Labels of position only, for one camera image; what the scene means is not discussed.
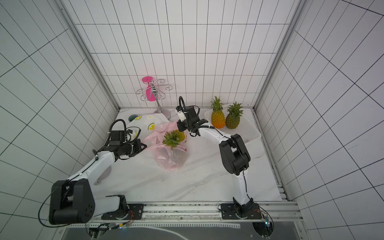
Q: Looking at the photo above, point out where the white plastic perforated basket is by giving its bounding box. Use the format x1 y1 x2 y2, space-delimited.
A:
204 104 262 144

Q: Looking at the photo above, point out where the aluminium mounting rail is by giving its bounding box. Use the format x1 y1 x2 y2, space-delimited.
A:
61 200 301 224

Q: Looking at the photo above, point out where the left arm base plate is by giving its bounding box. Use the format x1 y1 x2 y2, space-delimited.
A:
101 204 144 222

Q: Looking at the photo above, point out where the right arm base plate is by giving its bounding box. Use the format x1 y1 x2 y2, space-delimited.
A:
219 202 263 220

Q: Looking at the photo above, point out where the orange yellow pineapple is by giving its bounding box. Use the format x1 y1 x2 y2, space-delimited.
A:
211 96 226 129

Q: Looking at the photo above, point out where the pink plastic bag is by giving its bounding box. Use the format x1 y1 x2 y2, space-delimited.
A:
144 122 188 171

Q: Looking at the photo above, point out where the pink silver cup stand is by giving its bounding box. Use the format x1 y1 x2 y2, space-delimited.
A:
136 76 173 120

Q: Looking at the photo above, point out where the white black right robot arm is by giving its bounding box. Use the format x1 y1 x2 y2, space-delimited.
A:
176 105 260 219

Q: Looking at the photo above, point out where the white plastic bag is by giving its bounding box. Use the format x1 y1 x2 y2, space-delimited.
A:
127 114 169 141

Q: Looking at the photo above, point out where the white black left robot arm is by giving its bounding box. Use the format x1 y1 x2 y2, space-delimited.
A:
49 126 147 225

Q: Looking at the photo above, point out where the yellow green pineapple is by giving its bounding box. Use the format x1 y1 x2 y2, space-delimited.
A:
226 102 243 129

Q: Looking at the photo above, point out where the teal green cup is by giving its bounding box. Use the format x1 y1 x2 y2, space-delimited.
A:
129 115 138 122

